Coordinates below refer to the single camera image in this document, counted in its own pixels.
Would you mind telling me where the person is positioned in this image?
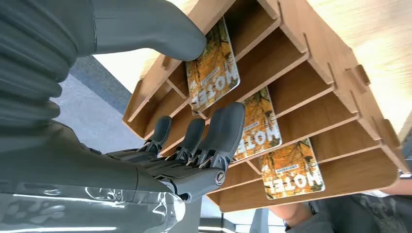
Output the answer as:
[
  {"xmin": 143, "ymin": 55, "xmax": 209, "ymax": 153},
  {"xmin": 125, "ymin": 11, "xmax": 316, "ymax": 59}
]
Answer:
[{"xmin": 269, "ymin": 172, "xmax": 412, "ymax": 233}]

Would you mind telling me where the wooden slotted card rack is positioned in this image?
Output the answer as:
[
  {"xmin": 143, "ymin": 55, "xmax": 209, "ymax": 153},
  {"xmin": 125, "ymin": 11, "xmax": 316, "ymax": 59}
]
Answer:
[{"xmin": 122, "ymin": 0, "xmax": 411, "ymax": 214}]

